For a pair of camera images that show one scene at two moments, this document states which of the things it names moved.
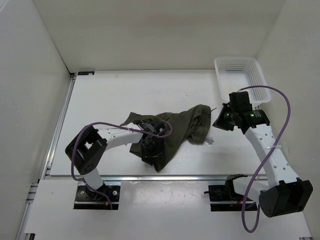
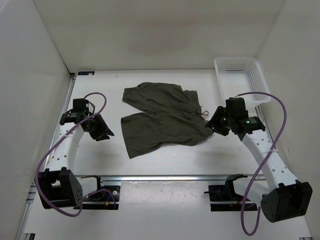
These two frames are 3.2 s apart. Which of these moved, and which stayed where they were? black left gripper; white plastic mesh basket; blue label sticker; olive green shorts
Moved: black left gripper; olive green shorts
Stayed: white plastic mesh basket; blue label sticker
